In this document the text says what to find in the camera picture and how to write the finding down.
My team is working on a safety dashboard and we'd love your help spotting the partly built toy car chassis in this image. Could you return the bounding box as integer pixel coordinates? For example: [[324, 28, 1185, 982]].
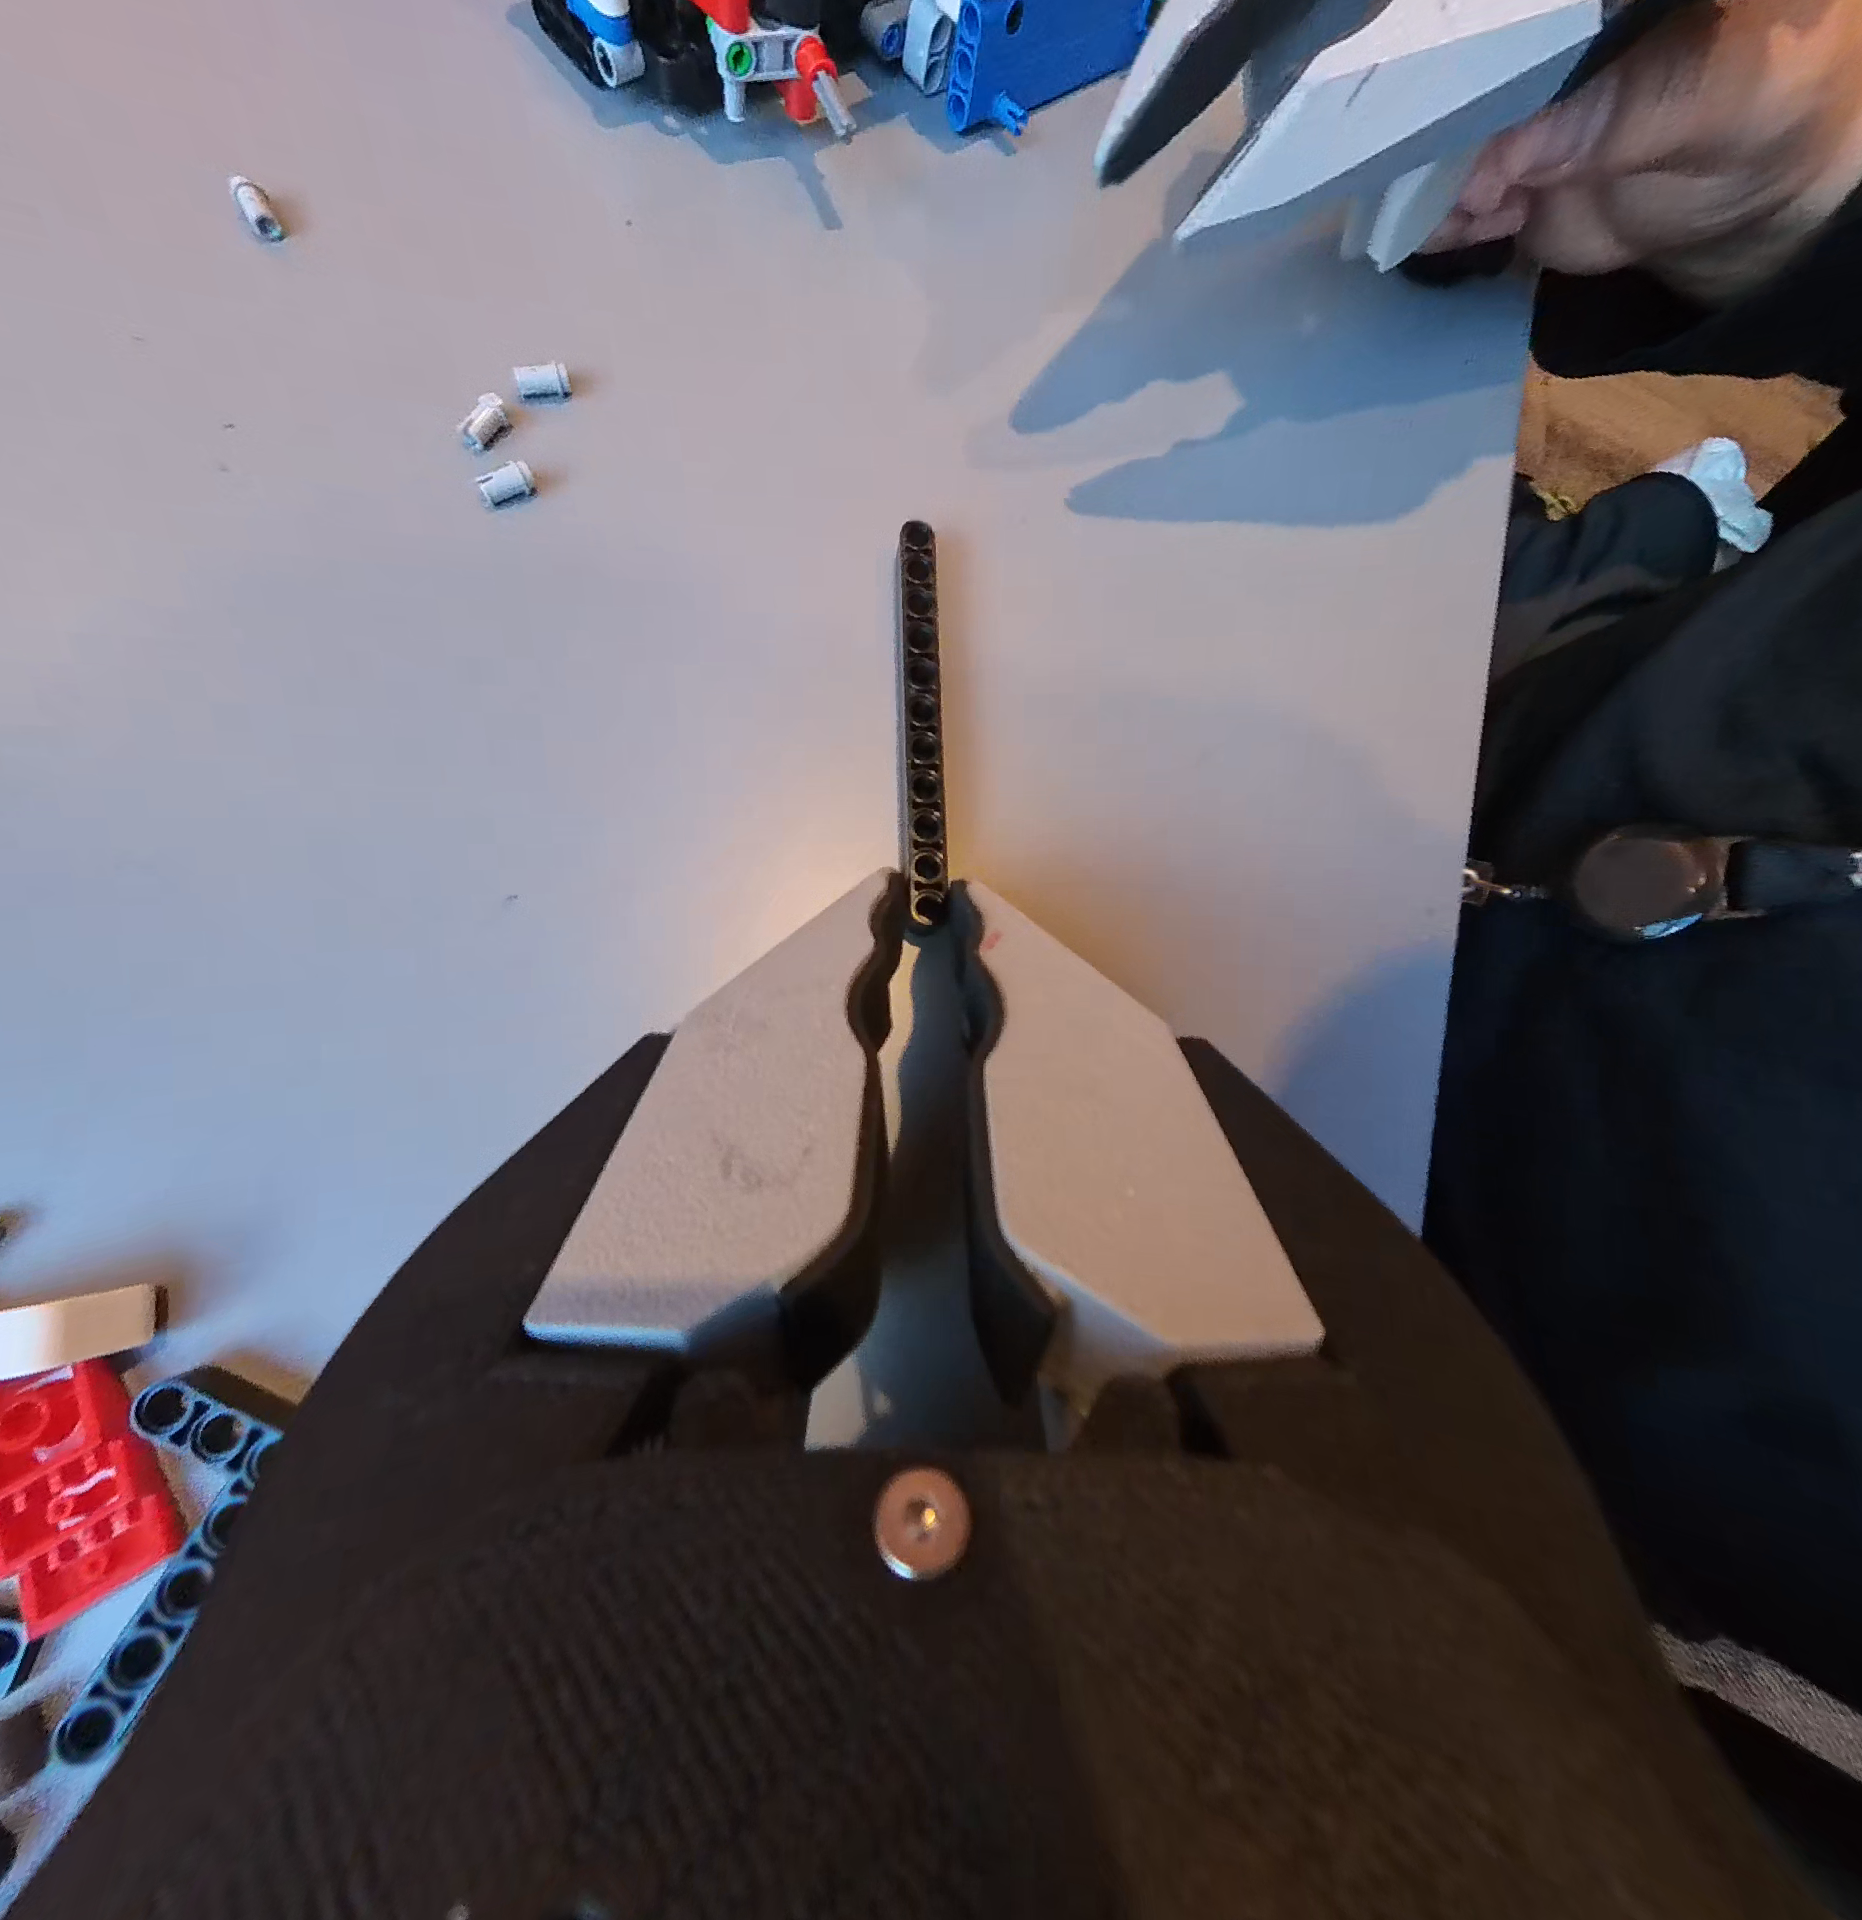
[[532, 0, 1167, 148]]

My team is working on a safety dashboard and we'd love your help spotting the black badge reel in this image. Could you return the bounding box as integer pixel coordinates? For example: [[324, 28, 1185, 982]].
[[1462, 825, 1737, 947]]

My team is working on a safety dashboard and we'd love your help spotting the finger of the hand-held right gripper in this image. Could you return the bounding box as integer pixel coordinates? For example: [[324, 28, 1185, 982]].
[[1098, 0, 1381, 192], [1174, 0, 1611, 251]]

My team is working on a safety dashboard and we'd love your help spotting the grey desk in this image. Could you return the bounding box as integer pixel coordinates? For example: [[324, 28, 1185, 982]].
[[0, 0, 1541, 1863]]

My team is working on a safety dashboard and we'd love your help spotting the person's right hand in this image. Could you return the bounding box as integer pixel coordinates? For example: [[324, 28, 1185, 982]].
[[1419, 0, 1862, 319]]

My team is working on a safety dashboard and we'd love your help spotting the person's right forearm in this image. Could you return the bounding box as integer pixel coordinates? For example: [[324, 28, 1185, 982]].
[[1530, 152, 1862, 396]]

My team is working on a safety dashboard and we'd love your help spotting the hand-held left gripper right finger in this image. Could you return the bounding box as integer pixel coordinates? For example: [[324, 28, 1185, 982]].
[[947, 880, 1327, 1419]]

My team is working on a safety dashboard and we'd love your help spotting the long black toy beam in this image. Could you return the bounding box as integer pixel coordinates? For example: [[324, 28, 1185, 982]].
[[895, 522, 953, 932]]

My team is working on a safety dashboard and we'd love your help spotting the pile of toy building pieces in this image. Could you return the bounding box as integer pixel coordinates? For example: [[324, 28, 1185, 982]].
[[0, 1206, 311, 1906]]

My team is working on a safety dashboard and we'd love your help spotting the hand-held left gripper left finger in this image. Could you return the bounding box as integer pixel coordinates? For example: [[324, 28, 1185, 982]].
[[524, 869, 910, 1389]]

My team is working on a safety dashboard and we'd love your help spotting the person's dark clothing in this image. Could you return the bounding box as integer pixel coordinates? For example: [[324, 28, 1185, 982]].
[[1425, 347, 1862, 1765]]

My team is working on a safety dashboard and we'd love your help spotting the black lanyard strap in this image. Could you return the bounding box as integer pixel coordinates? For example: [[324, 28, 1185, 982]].
[[1718, 839, 1862, 920]]

